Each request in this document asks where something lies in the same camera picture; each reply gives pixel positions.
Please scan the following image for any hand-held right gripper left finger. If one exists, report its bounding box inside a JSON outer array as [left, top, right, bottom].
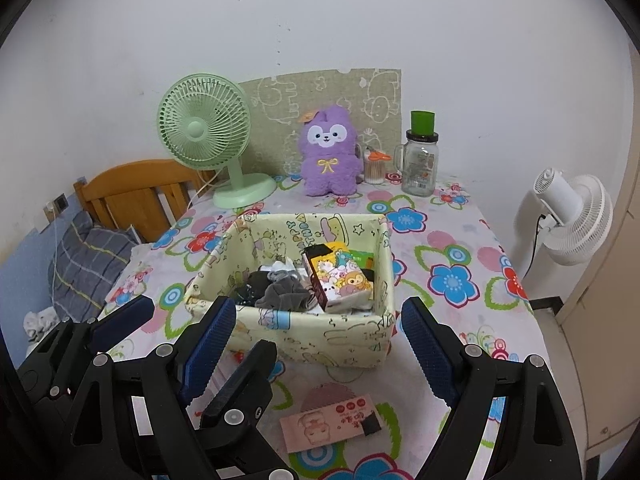
[[65, 297, 237, 480]]

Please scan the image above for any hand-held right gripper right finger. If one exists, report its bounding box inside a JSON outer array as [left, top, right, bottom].
[[400, 296, 583, 480]]

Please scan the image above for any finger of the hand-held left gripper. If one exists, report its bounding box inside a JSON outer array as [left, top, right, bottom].
[[62, 294, 155, 357], [200, 340, 279, 431]]

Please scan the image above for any black sock bundle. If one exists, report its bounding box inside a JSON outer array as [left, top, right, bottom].
[[232, 270, 274, 306]]

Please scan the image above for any yellow cartoon fabric storage box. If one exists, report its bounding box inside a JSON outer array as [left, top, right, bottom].
[[184, 212, 404, 371]]

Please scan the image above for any grey sock bundle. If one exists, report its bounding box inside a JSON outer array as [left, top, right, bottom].
[[255, 280, 312, 311]]

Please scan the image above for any pink sock packet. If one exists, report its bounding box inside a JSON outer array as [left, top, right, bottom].
[[279, 394, 382, 455]]

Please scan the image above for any white sock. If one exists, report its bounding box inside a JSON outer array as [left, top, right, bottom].
[[270, 257, 301, 281]]

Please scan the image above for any brown cartoon box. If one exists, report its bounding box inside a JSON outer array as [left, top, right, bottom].
[[301, 241, 376, 312]]

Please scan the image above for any crumpled white grey cloth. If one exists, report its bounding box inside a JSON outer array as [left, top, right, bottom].
[[24, 308, 59, 344]]

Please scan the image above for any grey plaid pillow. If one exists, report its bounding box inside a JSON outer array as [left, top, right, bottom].
[[47, 210, 139, 323]]

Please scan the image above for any blue bed sheet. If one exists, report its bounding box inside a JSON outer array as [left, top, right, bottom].
[[0, 195, 81, 341]]

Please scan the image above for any green small box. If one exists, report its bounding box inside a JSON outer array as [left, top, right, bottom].
[[348, 249, 375, 272]]

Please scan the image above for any wooden bed headboard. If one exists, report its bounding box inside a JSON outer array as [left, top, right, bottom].
[[74, 159, 217, 244]]

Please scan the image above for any glass mug jar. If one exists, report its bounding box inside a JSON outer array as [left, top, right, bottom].
[[394, 130, 440, 196]]

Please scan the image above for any beige wooden door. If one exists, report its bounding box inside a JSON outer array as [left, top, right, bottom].
[[555, 45, 640, 461]]

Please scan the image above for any cotton swab jar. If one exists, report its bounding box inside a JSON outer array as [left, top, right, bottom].
[[364, 146, 390, 184]]

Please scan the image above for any white floor fan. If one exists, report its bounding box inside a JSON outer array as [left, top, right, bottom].
[[515, 166, 615, 275]]

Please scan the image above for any purple plush toy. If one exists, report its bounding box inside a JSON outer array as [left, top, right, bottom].
[[298, 104, 364, 197]]

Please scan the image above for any green desk fan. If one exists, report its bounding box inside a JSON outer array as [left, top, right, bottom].
[[157, 73, 277, 209]]

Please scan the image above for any green plastic cup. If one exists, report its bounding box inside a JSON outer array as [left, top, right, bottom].
[[411, 109, 436, 134]]

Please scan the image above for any black fan cable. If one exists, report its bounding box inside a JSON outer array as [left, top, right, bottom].
[[527, 212, 547, 281]]

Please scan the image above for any white fan cable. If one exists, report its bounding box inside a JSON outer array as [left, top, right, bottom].
[[187, 170, 222, 207]]

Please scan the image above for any beige cartoon wall mat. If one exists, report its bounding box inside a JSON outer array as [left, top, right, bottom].
[[237, 66, 402, 182]]

